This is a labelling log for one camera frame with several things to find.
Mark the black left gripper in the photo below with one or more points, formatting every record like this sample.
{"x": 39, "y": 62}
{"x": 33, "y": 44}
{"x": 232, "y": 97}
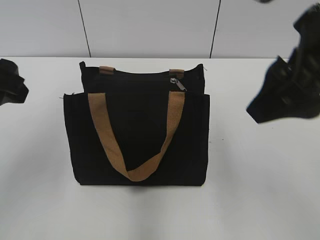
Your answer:
{"x": 12, "y": 86}

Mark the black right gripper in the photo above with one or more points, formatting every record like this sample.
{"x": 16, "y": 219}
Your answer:
{"x": 293, "y": 91}

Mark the silver metal zipper pull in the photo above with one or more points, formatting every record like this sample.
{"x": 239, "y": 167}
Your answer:
{"x": 178, "y": 84}

